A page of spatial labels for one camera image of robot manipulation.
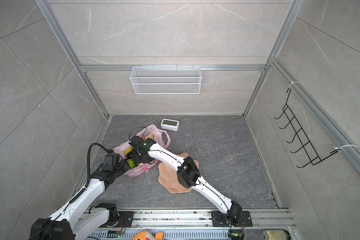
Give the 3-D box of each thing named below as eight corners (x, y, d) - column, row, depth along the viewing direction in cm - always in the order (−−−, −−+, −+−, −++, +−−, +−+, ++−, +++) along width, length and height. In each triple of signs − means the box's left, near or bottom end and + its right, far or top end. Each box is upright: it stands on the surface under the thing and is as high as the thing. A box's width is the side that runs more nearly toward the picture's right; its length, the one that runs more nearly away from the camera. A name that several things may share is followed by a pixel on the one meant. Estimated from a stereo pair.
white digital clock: (160, 131, 112) (160, 127, 108) (161, 121, 118) (161, 118, 115) (179, 131, 112) (179, 127, 108) (179, 121, 118) (179, 118, 115)
